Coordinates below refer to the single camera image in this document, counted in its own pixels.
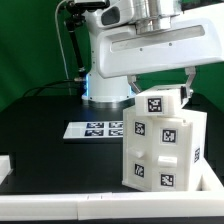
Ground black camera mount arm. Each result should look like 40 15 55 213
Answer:
65 0 110 81

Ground white U-shaped obstacle fence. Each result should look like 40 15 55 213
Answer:
0 161 224 221

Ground white cabinet door panel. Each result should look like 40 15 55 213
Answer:
123 113 152 191
152 118 192 191

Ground small white cabinet top box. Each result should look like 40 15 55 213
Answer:
135 85 188 116

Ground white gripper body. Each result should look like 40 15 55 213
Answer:
95 6 224 78

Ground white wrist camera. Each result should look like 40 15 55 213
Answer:
86 0 134 29

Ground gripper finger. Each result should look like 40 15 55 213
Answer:
180 66 196 107
127 75 142 94

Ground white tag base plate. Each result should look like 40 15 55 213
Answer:
63 121 123 140

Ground black cable bundle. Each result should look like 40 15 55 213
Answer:
21 78 84 98

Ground white cabinet body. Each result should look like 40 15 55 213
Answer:
122 107 207 191

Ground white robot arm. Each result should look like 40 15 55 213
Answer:
83 0 224 106

